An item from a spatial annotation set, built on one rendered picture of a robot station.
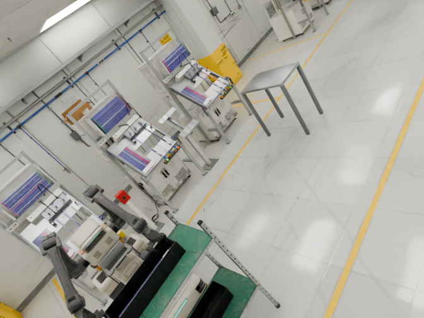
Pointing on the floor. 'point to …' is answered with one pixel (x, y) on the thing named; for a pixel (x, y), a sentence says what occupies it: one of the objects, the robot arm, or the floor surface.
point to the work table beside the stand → (261, 79)
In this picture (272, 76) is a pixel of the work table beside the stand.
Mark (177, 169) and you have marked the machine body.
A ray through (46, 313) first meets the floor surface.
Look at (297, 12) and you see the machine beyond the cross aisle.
